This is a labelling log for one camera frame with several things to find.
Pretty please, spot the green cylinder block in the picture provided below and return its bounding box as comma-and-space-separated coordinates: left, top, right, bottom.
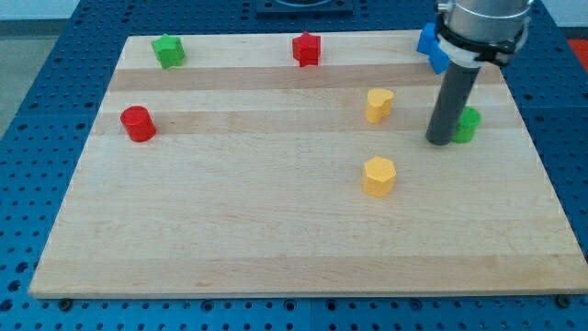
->
452, 107, 481, 143

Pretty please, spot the yellow hexagon block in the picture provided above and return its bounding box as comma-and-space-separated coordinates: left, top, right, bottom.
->
362, 156, 397, 197

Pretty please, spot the red cylinder block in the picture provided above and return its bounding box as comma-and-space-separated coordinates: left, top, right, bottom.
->
120, 106, 156, 143

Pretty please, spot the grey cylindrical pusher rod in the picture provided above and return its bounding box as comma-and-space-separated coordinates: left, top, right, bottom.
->
425, 62, 480, 146

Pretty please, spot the green star block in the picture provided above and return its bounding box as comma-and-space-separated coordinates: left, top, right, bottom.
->
151, 34, 185, 69

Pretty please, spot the blue block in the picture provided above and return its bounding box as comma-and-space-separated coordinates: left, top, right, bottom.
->
416, 22, 449, 74

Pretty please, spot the red star block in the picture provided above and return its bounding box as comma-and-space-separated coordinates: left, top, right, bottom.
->
291, 31, 322, 67

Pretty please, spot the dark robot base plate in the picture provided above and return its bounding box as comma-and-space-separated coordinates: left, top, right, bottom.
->
254, 0, 354, 15

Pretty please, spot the yellow heart block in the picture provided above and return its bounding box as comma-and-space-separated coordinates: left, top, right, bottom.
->
365, 88, 395, 124

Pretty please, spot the wooden board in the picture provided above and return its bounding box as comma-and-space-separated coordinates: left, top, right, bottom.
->
29, 30, 587, 299

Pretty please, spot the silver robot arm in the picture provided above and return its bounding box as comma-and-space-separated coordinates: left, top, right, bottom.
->
435, 0, 534, 69

